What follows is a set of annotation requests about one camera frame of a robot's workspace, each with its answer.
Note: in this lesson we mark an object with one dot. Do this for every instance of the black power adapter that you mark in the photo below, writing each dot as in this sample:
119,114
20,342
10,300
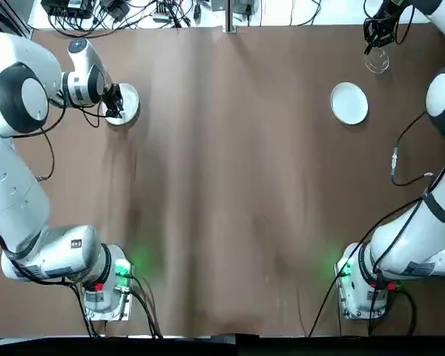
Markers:
115,9

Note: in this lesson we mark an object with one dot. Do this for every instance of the upright metal post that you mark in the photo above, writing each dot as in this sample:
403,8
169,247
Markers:
230,16

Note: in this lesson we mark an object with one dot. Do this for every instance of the clear petri dish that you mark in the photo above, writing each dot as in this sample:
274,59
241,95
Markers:
378,61

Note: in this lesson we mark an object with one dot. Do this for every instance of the grey usb hub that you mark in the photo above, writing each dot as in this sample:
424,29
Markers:
164,13

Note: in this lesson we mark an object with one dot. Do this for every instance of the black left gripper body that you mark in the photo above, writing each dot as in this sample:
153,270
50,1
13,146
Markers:
110,94

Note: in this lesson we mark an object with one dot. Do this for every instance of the white round plate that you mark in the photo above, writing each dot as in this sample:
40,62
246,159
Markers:
349,103
130,102

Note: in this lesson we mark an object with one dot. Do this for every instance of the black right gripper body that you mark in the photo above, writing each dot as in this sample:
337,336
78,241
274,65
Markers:
387,11

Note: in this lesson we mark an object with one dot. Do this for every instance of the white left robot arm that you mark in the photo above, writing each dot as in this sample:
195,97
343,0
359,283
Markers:
18,193

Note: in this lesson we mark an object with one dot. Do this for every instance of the black box device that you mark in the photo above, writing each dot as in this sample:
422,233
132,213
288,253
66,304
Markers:
65,7

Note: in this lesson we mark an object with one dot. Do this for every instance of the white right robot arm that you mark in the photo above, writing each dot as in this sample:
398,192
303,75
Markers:
422,244

